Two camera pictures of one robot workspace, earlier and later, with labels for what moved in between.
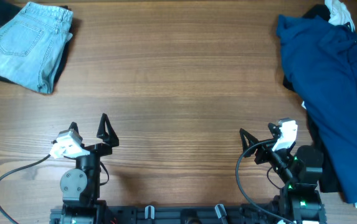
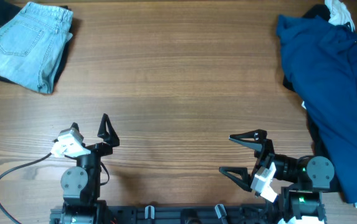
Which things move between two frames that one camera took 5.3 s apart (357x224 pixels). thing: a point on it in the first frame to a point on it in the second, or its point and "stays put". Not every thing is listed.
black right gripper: [262, 156] to [266, 157]
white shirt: [339, 15] stays put
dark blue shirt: [336, 74] stays put
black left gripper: [109, 139] stays put
